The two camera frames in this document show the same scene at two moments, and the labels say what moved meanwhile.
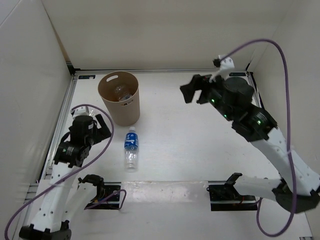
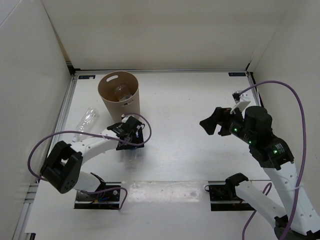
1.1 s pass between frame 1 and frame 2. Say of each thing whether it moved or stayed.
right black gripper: moved
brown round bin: stayed
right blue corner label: stayed
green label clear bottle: stayed
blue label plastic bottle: stayed
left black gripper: moved
